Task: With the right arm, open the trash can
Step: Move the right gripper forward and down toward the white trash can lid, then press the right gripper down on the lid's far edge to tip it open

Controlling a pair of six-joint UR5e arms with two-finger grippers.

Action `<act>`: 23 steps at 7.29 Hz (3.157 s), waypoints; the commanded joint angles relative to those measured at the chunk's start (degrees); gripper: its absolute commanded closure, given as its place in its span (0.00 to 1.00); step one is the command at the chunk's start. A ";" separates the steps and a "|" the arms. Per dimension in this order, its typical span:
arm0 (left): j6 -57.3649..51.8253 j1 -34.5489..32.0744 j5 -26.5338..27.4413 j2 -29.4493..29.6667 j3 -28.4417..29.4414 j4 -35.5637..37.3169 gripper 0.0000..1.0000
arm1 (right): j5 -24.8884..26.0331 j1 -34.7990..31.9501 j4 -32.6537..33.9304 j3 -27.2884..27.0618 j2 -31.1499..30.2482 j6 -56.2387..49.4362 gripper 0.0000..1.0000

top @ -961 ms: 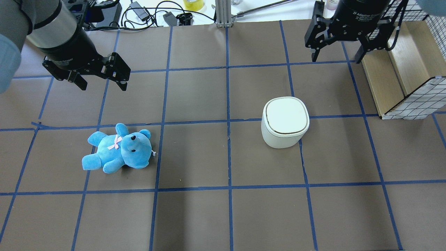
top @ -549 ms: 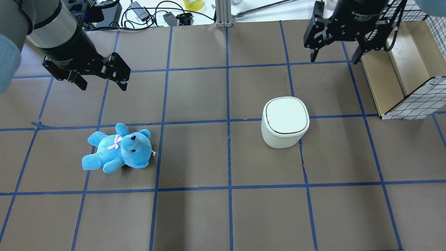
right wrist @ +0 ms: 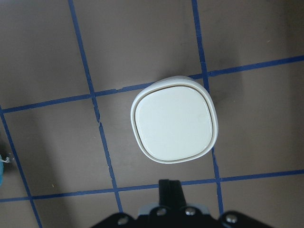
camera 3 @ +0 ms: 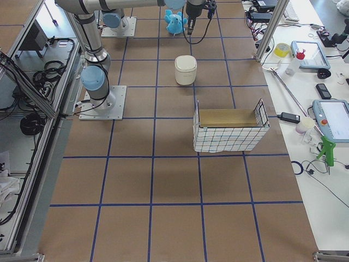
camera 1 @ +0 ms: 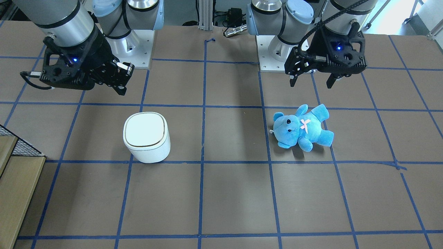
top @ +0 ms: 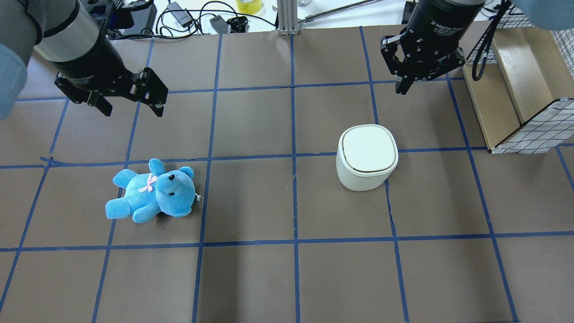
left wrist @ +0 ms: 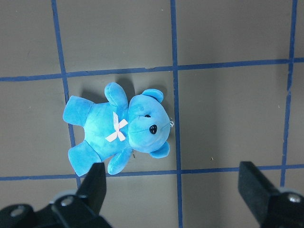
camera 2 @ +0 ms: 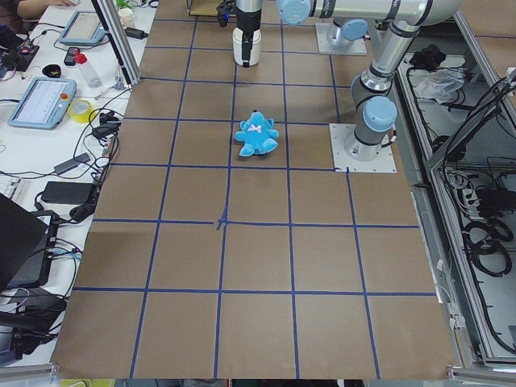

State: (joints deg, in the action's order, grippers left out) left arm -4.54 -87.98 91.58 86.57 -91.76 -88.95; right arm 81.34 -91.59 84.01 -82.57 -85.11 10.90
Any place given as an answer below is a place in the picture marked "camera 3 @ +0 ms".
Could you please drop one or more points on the wire basket with cardboard box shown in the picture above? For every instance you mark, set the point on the wire basket with cardboard box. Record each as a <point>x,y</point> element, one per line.
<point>230,130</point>

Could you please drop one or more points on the blue teddy bear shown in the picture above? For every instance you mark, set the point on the blue teddy bear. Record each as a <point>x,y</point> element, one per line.
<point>175,22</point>

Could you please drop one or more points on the teach pendant far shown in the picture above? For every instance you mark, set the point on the teach pendant far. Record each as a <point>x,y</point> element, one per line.
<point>314,55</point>

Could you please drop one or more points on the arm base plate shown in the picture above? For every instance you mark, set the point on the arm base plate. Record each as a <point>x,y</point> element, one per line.
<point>111,109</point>
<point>129,32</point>

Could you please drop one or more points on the clear bottle red cap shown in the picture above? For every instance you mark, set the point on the clear bottle red cap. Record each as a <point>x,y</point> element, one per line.
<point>299,57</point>

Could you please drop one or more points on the black power adapter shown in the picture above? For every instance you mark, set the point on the black power adapter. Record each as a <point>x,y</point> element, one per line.
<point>288,117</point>

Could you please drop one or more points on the yellow tape roll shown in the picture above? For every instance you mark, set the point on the yellow tape roll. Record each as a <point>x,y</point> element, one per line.
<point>282,50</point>

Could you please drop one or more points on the paper cup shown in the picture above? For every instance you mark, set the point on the paper cup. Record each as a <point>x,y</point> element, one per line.
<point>305,124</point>

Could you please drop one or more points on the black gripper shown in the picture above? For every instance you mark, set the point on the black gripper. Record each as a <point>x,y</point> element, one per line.
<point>192,9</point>

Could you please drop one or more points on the teach pendant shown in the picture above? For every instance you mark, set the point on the teach pendant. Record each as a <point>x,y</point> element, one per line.
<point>314,55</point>
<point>332,119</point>

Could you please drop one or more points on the aluminium frame post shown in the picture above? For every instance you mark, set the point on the aluminium frame post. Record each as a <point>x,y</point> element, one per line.
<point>273,23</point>

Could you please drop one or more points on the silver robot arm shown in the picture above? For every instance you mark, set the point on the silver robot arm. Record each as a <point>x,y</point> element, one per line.
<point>115,19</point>
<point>85,21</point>

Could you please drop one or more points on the teach pendant near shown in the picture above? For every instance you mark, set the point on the teach pendant near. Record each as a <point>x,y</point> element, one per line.
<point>332,119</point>

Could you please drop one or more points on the white trash can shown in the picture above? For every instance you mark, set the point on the white trash can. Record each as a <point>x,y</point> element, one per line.
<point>185,69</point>

